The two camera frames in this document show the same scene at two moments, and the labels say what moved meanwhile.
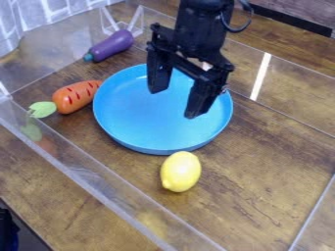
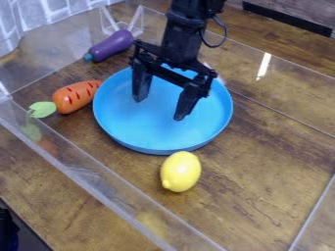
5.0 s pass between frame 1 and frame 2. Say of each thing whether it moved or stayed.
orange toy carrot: stayed
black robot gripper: moved
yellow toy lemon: stayed
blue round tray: stayed
